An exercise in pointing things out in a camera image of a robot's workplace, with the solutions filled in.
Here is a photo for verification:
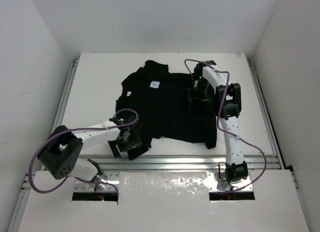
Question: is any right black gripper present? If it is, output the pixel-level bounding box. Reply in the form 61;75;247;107
187;77;213;111

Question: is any aluminium frame rail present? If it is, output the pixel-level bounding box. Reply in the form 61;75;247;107
7;55;301;232

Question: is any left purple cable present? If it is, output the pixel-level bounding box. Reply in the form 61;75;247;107
29;108;140;197

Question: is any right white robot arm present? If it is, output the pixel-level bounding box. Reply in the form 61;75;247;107
184;59;249;185

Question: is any black t-shirt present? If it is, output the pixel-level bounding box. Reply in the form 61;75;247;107
115;60;217;149

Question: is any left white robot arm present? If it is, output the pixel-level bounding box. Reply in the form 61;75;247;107
37;116;150;182

